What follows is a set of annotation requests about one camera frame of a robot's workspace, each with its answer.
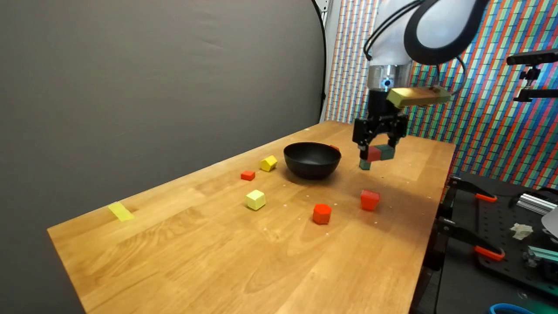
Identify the yellow tape strip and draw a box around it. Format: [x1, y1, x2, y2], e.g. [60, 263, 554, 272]
[108, 201, 135, 222]

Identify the teal metal profile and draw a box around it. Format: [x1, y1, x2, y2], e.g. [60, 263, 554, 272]
[524, 245, 558, 267]

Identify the grey backdrop panel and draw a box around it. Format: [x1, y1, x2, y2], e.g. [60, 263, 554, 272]
[0, 0, 327, 314]

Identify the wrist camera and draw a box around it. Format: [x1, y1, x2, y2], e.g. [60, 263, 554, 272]
[386, 85, 452, 109]

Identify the black bowl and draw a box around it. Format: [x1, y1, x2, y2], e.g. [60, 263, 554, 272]
[283, 142, 342, 181]

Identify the black clamp with orange tips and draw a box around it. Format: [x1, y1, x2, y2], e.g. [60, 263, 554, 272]
[437, 217, 507, 263]
[447, 176, 498, 204]

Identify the blue ring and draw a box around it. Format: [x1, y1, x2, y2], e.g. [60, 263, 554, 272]
[489, 303, 536, 314]

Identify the multicoloured patterned backdrop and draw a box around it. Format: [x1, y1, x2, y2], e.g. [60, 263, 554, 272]
[324, 0, 558, 190]

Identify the red-orange cube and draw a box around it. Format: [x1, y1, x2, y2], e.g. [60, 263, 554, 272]
[360, 189, 381, 212]
[312, 203, 333, 225]

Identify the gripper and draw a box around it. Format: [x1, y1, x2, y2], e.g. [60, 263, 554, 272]
[352, 89, 409, 161]

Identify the camera on mount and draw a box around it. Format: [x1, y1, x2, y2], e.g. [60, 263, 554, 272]
[506, 48, 558, 103]

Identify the crumpled paper scrap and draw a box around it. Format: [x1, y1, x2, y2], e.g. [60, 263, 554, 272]
[510, 222, 534, 241]

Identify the silver aluminium profile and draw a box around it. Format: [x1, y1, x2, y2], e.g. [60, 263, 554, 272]
[517, 193, 558, 216]

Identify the pale yellow cube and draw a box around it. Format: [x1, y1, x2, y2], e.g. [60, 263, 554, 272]
[245, 189, 267, 212]

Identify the white rounded object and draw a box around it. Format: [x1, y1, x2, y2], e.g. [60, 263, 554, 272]
[541, 207, 558, 239]

